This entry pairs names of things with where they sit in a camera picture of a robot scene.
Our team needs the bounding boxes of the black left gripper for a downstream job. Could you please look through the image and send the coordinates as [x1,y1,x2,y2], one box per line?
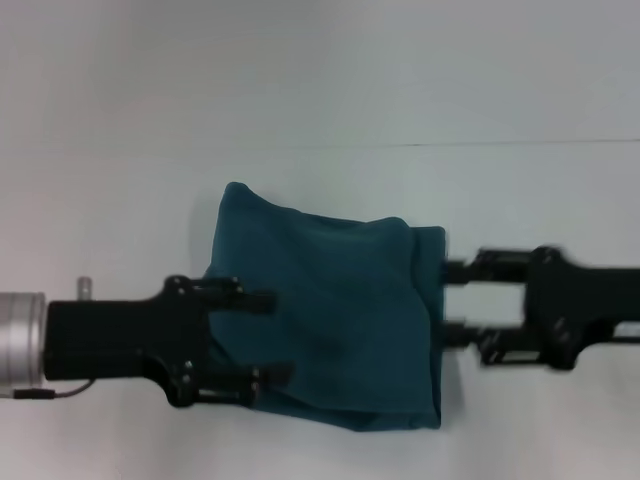
[43,274,297,409]

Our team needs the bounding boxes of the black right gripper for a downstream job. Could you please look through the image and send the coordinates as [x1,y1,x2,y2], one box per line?
[442,244,640,371]

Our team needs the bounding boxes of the blue shirt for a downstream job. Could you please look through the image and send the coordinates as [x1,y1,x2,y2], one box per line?
[202,181,448,432]

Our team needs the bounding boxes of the left arm cable with plug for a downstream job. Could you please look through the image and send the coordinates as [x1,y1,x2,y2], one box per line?
[12,380,96,401]

